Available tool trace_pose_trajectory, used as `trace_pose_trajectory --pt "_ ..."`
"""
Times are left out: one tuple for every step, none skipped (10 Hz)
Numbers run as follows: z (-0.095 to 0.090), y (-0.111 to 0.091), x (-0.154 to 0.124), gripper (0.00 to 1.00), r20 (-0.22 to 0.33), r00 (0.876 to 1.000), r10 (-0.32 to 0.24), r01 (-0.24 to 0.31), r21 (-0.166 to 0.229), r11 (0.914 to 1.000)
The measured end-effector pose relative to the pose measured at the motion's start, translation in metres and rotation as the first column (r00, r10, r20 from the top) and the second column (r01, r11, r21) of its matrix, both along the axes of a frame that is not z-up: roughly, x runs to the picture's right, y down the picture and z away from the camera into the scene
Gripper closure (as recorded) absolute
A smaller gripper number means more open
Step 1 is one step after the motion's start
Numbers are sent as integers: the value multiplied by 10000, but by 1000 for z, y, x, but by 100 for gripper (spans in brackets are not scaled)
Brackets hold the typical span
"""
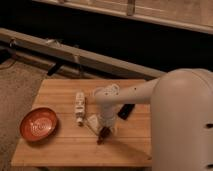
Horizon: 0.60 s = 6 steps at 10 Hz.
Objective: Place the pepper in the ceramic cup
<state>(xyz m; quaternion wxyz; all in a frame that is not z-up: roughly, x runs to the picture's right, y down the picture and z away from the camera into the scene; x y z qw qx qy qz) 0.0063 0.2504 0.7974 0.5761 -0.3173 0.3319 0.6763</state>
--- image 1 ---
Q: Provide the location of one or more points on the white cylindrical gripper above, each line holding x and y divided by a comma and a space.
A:
107, 117

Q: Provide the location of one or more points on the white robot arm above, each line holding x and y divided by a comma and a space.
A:
181, 105

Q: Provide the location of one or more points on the white ceramic cup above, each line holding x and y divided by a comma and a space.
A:
96, 90

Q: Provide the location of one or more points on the orange ceramic bowl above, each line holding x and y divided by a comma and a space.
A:
38, 124

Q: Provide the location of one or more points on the black smartphone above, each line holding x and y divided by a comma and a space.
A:
125, 111

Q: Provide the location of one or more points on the white plastic bottle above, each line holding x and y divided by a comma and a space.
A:
80, 108

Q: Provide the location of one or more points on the wooden table board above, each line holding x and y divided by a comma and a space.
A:
75, 146

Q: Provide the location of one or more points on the grey metal rail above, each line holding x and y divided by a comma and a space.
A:
85, 58

